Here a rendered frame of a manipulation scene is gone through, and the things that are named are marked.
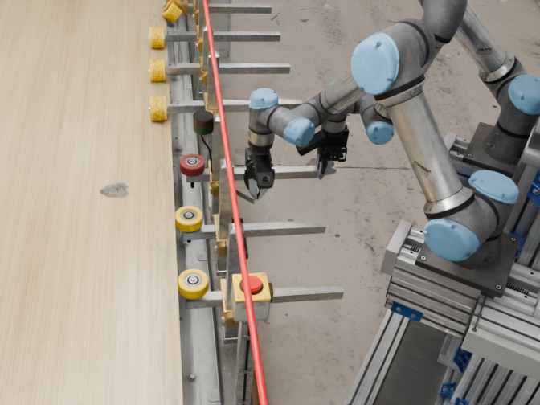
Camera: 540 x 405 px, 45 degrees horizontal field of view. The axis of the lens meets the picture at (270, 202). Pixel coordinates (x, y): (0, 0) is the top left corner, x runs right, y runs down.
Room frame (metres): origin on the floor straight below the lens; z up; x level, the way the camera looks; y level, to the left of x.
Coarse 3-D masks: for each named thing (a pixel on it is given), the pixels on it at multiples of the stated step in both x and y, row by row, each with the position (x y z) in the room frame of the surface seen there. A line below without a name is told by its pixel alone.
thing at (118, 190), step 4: (116, 184) 1.47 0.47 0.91; (120, 184) 1.47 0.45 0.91; (124, 184) 1.47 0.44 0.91; (104, 188) 1.44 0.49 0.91; (108, 188) 1.45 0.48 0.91; (112, 188) 1.45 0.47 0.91; (116, 188) 1.45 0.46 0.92; (120, 188) 1.44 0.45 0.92; (124, 188) 1.46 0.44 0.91; (100, 192) 1.43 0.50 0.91; (104, 192) 1.43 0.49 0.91; (108, 192) 1.43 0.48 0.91; (112, 192) 1.44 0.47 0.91; (116, 192) 1.43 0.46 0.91; (120, 192) 1.43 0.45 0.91; (124, 192) 1.44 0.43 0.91; (128, 192) 1.45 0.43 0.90; (108, 196) 1.42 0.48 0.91; (116, 196) 1.42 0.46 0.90; (120, 196) 1.43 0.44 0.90; (124, 196) 1.43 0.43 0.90
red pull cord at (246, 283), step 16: (208, 16) 1.14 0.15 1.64; (208, 32) 1.08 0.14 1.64; (224, 128) 0.79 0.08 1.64; (224, 144) 0.75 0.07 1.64; (240, 224) 0.59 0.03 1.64; (240, 240) 0.56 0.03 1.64; (240, 256) 0.53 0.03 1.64; (256, 336) 0.42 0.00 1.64; (256, 352) 0.40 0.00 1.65; (256, 368) 0.38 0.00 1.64
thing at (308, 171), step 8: (240, 168) 1.67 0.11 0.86; (272, 168) 1.68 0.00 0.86; (280, 168) 1.69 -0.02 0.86; (288, 168) 1.69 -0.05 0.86; (296, 168) 1.69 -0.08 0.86; (304, 168) 1.70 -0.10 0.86; (312, 168) 1.70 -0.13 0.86; (200, 176) 1.61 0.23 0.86; (208, 176) 1.62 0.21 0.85; (240, 176) 1.64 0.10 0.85; (280, 176) 1.67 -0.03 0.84; (288, 176) 1.67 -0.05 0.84; (296, 176) 1.68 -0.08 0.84; (304, 176) 1.68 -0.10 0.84; (312, 176) 1.69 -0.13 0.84
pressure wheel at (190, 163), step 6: (186, 156) 1.64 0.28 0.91; (192, 156) 1.65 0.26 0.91; (198, 156) 1.65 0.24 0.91; (180, 162) 1.61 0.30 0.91; (186, 162) 1.61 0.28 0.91; (192, 162) 1.61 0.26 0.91; (198, 162) 1.62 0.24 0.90; (204, 162) 1.62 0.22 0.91; (180, 168) 1.60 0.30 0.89; (186, 168) 1.58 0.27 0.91; (192, 168) 1.59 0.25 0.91; (198, 168) 1.59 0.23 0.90; (204, 168) 1.62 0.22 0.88; (186, 174) 1.58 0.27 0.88; (192, 174) 1.58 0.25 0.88; (198, 174) 1.59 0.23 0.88; (192, 186) 1.62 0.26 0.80
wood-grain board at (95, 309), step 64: (0, 0) 2.60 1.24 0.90; (64, 0) 2.66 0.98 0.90; (128, 0) 2.72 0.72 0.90; (0, 64) 2.09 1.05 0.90; (64, 64) 2.13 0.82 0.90; (128, 64) 2.18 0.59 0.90; (0, 128) 1.70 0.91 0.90; (64, 128) 1.74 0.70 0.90; (128, 128) 1.77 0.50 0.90; (0, 192) 1.40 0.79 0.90; (64, 192) 1.42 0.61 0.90; (0, 256) 1.15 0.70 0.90; (64, 256) 1.17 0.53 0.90; (128, 256) 1.19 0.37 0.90; (0, 320) 0.95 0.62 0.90; (64, 320) 0.96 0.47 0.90; (128, 320) 0.98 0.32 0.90; (0, 384) 0.77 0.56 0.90; (64, 384) 0.79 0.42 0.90; (128, 384) 0.81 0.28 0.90
